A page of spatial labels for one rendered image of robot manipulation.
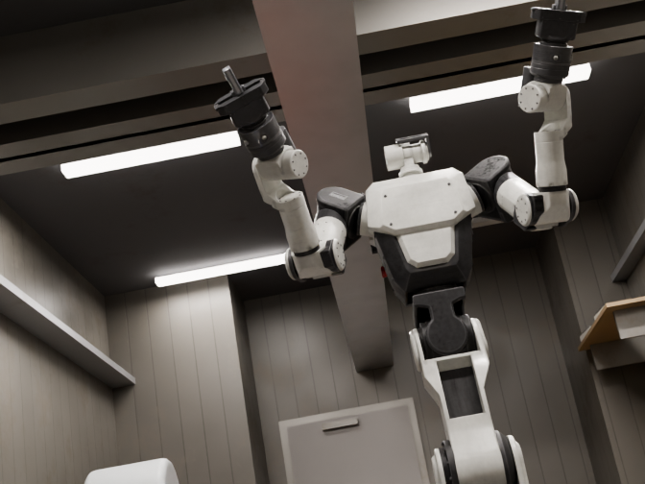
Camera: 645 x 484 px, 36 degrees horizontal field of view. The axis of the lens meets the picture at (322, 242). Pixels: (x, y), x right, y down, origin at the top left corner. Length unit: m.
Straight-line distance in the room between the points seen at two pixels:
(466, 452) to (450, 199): 0.64
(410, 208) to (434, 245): 0.11
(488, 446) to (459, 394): 0.17
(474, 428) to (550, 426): 7.57
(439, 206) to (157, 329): 7.00
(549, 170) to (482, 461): 0.68
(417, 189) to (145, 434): 6.87
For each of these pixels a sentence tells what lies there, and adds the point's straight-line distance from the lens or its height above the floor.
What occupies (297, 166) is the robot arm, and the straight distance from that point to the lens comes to 2.20.
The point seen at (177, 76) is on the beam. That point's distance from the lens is 5.25.
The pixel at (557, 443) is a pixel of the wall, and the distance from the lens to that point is 9.83.
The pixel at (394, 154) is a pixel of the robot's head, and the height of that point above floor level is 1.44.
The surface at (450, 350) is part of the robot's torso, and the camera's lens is 2.41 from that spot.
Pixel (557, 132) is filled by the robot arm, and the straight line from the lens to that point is 2.33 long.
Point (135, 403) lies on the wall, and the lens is 9.22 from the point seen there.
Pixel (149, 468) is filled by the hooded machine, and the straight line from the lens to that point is 7.09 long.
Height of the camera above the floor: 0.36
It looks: 20 degrees up
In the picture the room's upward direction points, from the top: 10 degrees counter-clockwise
